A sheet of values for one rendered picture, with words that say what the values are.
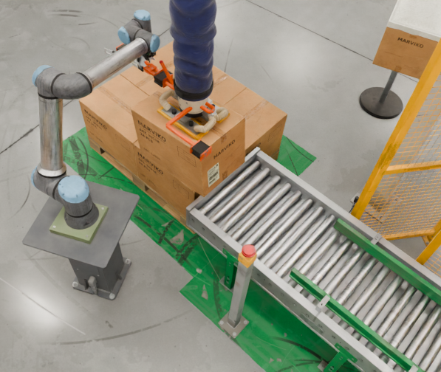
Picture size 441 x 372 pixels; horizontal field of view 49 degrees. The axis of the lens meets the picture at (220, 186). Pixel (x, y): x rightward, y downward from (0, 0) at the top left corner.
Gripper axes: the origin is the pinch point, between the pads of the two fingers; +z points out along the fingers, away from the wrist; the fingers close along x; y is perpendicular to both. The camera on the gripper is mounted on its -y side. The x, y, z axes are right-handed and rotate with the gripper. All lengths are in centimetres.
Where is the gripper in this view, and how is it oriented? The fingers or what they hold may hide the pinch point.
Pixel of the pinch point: (144, 63)
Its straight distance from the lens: 309.8
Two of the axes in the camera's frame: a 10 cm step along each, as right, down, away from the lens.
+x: 6.7, -5.9, 4.5
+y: 7.4, 5.7, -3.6
